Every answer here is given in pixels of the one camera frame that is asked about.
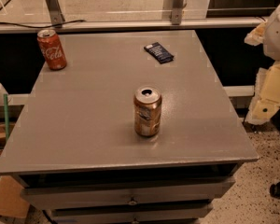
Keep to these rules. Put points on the metal bracket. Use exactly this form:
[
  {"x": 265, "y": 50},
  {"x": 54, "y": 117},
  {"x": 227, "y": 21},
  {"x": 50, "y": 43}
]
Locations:
[
  {"x": 55, "y": 13},
  {"x": 177, "y": 11}
]

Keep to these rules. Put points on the dark blue snack packet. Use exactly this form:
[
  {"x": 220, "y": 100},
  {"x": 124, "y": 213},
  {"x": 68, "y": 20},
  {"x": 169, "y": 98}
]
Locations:
[{"x": 160, "y": 53}]

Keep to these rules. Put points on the cardboard box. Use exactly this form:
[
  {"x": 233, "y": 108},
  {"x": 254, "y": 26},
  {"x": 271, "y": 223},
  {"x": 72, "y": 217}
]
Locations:
[{"x": 11, "y": 202}]

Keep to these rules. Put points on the right metal bracket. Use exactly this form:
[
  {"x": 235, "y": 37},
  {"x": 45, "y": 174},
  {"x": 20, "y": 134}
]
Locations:
[{"x": 177, "y": 11}]

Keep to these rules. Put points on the red coke can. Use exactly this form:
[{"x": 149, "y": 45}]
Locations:
[{"x": 52, "y": 49}]

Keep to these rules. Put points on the left metal bracket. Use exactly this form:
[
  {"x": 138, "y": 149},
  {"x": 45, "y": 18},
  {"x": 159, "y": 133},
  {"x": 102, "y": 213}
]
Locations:
[{"x": 55, "y": 13}]

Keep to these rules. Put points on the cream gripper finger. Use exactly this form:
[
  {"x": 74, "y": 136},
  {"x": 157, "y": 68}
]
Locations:
[
  {"x": 256, "y": 36},
  {"x": 266, "y": 101}
]

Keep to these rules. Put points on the black chair caster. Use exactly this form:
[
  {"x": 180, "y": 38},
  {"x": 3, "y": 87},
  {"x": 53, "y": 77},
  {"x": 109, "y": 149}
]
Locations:
[{"x": 275, "y": 190}]

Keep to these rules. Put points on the gold brown soda can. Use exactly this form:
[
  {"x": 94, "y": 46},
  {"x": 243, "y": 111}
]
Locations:
[{"x": 147, "y": 103}]

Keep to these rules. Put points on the grey drawer cabinet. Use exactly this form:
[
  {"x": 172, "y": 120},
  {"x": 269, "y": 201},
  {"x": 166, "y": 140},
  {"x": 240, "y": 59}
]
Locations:
[{"x": 76, "y": 153}]

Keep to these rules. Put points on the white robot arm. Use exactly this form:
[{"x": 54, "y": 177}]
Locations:
[{"x": 271, "y": 41}]

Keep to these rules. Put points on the green stick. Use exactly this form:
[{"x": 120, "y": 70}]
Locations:
[{"x": 6, "y": 115}]

